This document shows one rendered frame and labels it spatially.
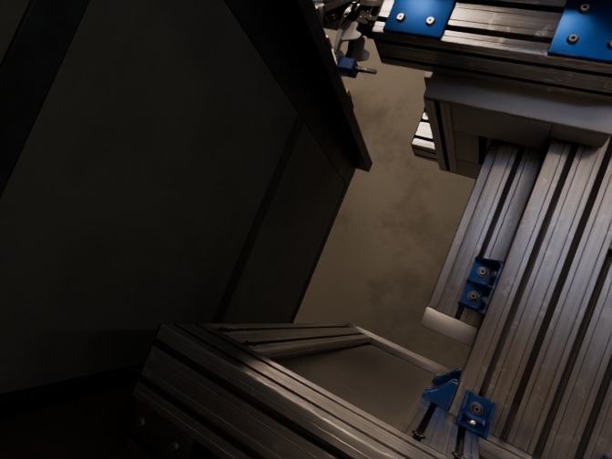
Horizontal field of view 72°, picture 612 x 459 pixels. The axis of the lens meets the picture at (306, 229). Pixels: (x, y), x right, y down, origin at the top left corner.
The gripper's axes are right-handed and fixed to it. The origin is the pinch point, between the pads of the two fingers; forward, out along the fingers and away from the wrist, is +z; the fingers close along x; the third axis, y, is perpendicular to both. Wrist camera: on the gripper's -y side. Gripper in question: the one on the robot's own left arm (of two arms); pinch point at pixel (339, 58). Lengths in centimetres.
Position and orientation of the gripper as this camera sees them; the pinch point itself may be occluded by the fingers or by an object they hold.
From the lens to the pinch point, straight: 112.7
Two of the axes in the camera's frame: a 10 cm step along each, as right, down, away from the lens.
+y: 8.4, 3.2, -4.4
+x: 3.9, 2.1, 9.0
